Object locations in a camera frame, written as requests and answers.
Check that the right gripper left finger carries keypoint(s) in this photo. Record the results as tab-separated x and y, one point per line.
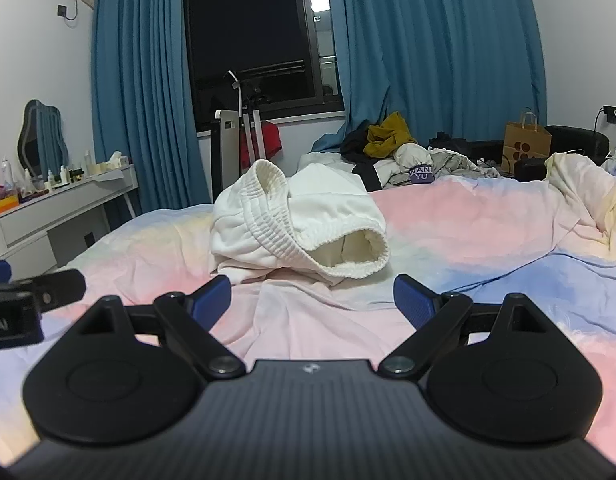
122	374

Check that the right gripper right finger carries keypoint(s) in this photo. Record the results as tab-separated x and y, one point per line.
502	373

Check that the white sweatpants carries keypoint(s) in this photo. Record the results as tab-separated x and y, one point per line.
320	222

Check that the grey white clothes pile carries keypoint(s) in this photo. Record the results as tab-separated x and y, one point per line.
413	164

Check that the folding drying rack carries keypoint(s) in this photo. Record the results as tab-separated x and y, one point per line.
236	139

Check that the white vanity desk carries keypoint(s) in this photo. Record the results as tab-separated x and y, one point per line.
46	233

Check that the pastel tie-dye duvet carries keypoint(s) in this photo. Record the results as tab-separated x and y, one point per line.
552	240

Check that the brown paper bag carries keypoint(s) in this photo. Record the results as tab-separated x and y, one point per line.
525	139

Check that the black armchair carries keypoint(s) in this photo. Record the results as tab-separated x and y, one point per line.
591	144

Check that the left blue curtain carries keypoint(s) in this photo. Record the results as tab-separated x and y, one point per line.
142	103

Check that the blue curtain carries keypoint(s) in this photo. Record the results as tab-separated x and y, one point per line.
142	103
463	67

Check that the mustard yellow garment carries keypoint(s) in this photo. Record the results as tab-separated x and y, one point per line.
383	140

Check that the right blue curtain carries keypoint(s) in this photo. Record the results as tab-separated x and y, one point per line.
463	67

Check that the dark window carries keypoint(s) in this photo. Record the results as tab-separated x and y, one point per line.
275	55

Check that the wavy frame mirror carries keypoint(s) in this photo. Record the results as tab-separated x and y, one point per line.
41	147

